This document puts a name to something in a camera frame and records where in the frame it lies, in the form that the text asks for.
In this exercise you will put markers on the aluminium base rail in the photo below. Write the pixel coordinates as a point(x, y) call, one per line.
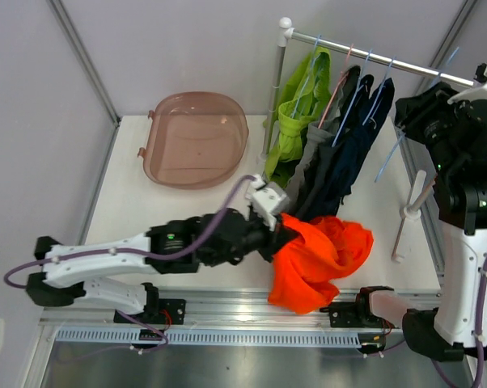
point(244, 309)

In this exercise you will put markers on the pink translucent plastic basin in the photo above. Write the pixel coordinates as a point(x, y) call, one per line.
point(196, 140)

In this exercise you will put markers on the lime green shorts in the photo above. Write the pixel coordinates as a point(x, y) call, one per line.
point(304, 97)

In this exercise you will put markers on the orange shorts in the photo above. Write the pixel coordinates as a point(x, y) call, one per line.
point(325, 249)

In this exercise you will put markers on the navy blue shorts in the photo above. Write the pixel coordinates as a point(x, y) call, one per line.
point(352, 147)

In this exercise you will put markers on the light grey shorts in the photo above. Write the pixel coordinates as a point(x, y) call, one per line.
point(314, 139)

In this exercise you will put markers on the white slotted cable duct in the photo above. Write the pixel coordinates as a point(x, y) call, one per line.
point(133, 335)

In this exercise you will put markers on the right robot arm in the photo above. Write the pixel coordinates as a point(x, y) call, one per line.
point(458, 327)

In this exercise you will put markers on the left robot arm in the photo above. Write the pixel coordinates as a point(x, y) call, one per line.
point(85, 273)

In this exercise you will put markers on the metal clothes rack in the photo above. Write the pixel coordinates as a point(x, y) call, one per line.
point(287, 32)

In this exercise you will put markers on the blue hanger of orange shorts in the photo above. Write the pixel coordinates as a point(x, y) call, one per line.
point(399, 134)

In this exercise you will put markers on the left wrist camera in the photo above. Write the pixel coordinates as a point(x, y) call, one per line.
point(267, 200)

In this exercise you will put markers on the blue hanger of navy shorts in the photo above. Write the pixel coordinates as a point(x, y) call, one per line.
point(378, 92)

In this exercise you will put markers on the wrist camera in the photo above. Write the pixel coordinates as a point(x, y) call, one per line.
point(267, 200)
point(478, 92)

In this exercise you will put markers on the dark grey shorts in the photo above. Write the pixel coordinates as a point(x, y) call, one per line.
point(313, 166)

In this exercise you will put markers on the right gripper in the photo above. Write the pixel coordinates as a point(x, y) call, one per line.
point(414, 111)

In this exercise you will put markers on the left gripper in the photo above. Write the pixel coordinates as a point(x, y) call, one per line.
point(281, 234)

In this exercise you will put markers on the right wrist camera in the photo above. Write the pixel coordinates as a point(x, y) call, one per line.
point(478, 92)

